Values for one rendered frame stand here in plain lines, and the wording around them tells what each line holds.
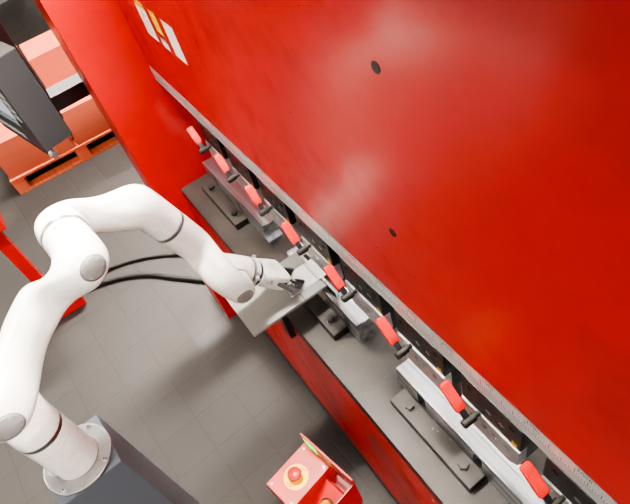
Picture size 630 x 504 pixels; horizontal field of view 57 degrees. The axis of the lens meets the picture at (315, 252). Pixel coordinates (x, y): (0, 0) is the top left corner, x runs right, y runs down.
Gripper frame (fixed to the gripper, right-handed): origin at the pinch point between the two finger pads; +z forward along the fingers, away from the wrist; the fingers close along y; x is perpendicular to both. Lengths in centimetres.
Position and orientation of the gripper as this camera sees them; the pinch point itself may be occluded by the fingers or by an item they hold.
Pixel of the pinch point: (292, 277)
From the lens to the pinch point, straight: 174.4
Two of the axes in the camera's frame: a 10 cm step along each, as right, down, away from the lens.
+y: -5.5, -5.5, 6.4
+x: -4.7, 8.3, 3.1
